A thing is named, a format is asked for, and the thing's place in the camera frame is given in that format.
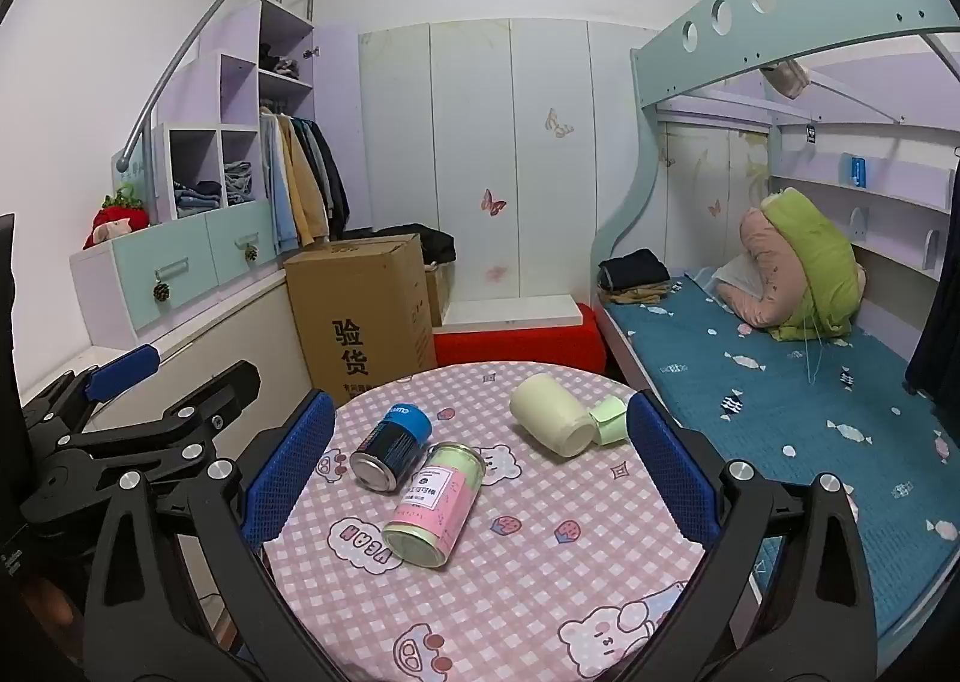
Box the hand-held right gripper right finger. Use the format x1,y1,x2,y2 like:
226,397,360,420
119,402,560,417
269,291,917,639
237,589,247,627
622,389,882,682

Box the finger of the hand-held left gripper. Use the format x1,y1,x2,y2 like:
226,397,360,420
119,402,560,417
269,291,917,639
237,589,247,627
64,361,262,525
21,344,162,437

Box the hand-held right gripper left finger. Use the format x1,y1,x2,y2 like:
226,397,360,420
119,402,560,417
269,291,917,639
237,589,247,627
82,389,338,682

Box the pale yellow cup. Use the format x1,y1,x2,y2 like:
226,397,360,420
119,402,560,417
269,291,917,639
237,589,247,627
510,373,597,458

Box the person's left hand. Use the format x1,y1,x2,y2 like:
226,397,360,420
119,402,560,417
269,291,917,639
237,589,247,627
19,573,80,634

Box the dark blue can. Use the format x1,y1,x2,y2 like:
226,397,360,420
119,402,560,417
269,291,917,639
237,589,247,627
349,403,434,495

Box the blue printed bed sheet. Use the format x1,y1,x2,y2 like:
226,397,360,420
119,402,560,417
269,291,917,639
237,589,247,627
600,268,960,642

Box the teal drawer cabinet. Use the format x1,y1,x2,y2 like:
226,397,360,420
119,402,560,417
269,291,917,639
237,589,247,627
70,200,292,353

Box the strawberry plush toy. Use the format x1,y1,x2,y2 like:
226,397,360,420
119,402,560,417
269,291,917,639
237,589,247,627
82,189,151,250

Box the pink and green can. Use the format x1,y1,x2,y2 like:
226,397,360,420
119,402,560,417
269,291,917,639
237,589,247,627
382,442,485,570

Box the large cardboard box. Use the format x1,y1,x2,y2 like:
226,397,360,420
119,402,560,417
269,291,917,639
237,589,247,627
283,234,439,399

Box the folded tan clothes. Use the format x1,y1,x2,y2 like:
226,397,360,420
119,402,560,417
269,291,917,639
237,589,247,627
602,280,677,306

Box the folded jeans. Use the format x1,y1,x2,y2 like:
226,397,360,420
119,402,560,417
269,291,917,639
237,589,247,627
223,160,257,206
175,180,224,213

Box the red stool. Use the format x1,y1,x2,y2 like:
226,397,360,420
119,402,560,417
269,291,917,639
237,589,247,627
433,303,607,377

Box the folded black clothes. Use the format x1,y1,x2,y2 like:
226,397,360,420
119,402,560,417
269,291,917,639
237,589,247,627
598,248,673,293

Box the white pillow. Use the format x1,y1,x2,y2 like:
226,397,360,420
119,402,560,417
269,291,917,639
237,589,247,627
711,254,767,298

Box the light blue shirt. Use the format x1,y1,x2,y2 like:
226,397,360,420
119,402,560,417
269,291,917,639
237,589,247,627
260,115,301,257

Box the white board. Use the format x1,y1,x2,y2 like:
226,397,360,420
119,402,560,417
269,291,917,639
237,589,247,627
442,295,581,336

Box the pink checked tablecloth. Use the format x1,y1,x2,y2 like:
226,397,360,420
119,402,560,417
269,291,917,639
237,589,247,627
259,361,722,682

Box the pink quilt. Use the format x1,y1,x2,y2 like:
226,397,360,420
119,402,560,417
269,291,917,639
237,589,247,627
739,208,869,332

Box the small cardboard box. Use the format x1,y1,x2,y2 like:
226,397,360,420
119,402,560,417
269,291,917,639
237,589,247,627
424,263,452,330

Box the tan coat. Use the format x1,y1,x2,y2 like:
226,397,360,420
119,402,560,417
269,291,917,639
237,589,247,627
281,118,331,249

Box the green quilt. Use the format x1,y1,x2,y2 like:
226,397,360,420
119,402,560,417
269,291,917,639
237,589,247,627
760,190,865,344

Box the dark jacket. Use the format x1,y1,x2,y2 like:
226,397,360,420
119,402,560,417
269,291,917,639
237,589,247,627
306,118,352,242

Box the black bag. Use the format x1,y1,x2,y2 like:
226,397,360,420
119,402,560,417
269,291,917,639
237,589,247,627
375,226,457,268

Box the dark hanging cloth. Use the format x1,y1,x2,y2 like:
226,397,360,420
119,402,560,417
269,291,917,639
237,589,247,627
903,157,960,399

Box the purple stair cabinet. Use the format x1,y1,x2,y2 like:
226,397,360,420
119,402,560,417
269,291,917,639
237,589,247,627
112,0,373,257

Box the grey metal handrail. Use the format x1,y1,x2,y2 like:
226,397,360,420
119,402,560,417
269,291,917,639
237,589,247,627
120,0,322,162

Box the dark clothes pile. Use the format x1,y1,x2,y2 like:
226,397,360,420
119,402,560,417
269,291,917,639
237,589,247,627
259,43,302,80

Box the white wardrobe with butterfly stickers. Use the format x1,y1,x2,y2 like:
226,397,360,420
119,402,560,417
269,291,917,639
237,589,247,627
358,17,665,324

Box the grey cloth bundle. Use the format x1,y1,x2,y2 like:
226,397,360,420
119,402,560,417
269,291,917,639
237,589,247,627
758,58,812,101

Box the purple wall shelf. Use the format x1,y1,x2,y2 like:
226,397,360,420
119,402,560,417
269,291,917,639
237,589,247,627
769,125,960,282

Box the teal bunk bed frame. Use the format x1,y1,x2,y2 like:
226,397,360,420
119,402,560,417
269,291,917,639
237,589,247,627
589,0,960,664

